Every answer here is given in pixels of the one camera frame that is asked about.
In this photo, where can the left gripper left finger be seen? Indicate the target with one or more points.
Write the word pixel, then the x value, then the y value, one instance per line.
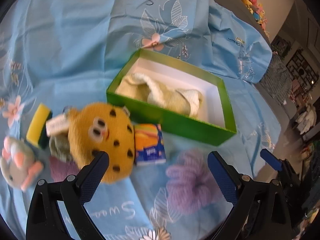
pixel 44 217

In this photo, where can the green cardboard box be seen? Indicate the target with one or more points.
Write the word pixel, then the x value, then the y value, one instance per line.
pixel 215 122

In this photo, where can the cream yellow waffle towel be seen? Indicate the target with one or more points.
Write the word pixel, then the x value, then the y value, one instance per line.
pixel 143 88

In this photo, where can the grey elephant plush toy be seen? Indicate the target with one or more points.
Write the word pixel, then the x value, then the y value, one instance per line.
pixel 19 166

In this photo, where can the light blue floral sheet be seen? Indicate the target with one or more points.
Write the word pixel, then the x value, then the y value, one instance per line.
pixel 65 53

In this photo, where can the plush toy pile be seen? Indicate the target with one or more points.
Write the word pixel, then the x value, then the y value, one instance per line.
pixel 257 11

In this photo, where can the yellow spotted plush toy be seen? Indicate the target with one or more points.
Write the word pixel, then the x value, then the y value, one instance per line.
pixel 103 127

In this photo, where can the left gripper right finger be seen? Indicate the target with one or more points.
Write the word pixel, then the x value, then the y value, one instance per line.
pixel 259 209

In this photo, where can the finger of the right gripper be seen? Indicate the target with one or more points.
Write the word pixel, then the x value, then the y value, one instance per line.
pixel 274 162

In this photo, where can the mauve purple cloth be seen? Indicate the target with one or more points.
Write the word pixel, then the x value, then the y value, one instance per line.
pixel 59 170

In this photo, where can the lilac fluffy scrunchie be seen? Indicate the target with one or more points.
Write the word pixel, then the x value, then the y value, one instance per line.
pixel 191 185

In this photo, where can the blue orange tissue pack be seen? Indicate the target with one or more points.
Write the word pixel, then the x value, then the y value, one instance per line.
pixel 149 144

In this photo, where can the dark wall shelf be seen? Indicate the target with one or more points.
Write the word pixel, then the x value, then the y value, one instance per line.
pixel 302 71

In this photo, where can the yellow green sponge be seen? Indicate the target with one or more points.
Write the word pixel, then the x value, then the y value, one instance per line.
pixel 36 134

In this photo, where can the grey sofa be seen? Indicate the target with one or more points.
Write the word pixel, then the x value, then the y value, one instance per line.
pixel 275 85

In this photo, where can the sage green cloth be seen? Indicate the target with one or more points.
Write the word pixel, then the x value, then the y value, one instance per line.
pixel 60 148

